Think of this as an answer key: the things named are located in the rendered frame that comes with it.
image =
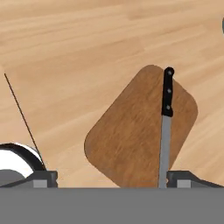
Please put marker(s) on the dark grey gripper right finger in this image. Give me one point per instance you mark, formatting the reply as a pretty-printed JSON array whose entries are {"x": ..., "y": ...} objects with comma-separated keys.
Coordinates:
[{"x": 178, "y": 178}]

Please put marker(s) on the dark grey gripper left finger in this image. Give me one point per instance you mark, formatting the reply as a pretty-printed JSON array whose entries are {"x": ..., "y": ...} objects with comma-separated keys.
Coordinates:
[{"x": 46, "y": 178}]

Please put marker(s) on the white plate with black rim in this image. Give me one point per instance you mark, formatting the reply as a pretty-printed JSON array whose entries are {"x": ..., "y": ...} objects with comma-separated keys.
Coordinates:
[{"x": 14, "y": 159}]

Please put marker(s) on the brown wooden cutting board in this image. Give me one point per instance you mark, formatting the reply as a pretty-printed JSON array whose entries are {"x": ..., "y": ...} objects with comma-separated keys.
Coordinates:
[{"x": 131, "y": 131}]

